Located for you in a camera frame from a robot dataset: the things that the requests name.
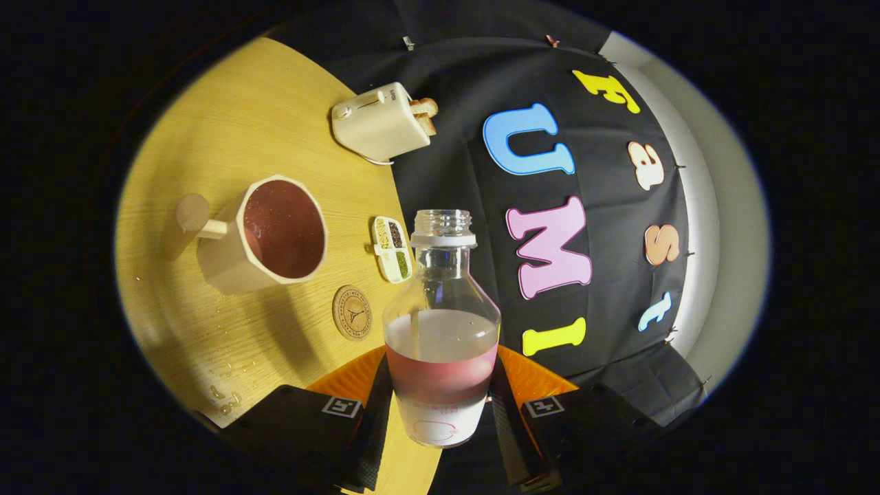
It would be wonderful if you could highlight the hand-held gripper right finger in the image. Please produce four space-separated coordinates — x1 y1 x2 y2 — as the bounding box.
489 344 664 494

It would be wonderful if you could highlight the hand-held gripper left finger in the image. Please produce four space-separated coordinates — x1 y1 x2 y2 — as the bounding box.
195 346 396 494

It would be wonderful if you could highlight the clear juice bottle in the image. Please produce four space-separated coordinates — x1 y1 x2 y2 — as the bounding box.
382 209 502 449

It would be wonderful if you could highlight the round wooden coaster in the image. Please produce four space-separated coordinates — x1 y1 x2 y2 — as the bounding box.
332 285 373 342

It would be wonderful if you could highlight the cream cup with wooden handle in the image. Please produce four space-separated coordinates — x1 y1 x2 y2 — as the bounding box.
163 175 329 296

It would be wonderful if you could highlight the white divided grain dish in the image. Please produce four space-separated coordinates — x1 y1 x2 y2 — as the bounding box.
371 216 414 284

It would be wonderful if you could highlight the cream toaster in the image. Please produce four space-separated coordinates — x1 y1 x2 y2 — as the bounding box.
331 82 432 164

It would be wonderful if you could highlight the black backdrop cloth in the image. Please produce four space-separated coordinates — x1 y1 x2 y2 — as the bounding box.
265 0 716 495

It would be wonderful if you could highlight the wooden table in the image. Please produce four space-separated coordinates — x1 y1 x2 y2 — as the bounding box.
115 36 441 495

